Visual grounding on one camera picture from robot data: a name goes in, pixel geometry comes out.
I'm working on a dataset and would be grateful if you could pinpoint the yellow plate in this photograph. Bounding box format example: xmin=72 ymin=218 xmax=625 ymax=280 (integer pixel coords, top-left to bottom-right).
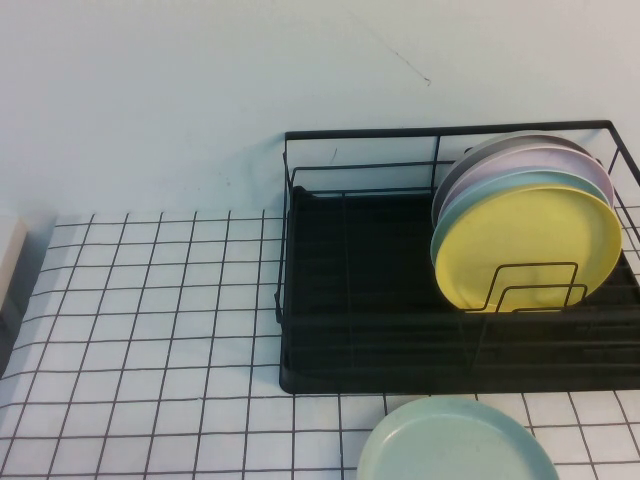
xmin=433 ymin=182 xmax=624 ymax=314

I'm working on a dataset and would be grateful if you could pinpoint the mint green plate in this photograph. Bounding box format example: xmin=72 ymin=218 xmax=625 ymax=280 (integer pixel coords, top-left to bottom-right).
xmin=355 ymin=396 xmax=562 ymax=480

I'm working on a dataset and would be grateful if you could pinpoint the black plastic drip tray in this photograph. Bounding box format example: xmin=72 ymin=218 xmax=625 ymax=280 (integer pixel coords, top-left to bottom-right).
xmin=278 ymin=184 xmax=640 ymax=396

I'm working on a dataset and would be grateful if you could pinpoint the grey plate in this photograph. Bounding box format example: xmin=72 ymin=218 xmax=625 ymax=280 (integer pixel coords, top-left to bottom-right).
xmin=431 ymin=130 xmax=599 ymax=221

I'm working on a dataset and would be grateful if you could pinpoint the light blue plate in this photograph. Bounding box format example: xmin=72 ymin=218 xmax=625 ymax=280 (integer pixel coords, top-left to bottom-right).
xmin=429 ymin=169 xmax=616 ymax=269

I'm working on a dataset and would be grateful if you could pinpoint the white black-grid tablecloth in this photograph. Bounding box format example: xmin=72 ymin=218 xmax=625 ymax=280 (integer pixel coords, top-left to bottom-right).
xmin=0 ymin=209 xmax=640 ymax=480

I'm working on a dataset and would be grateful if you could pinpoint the pink plate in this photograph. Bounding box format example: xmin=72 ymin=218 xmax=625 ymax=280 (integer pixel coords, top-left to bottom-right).
xmin=441 ymin=145 xmax=617 ymax=212

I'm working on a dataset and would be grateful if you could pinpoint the black wire dish rack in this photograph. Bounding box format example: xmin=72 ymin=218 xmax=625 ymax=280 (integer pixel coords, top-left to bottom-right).
xmin=273 ymin=118 xmax=640 ymax=396

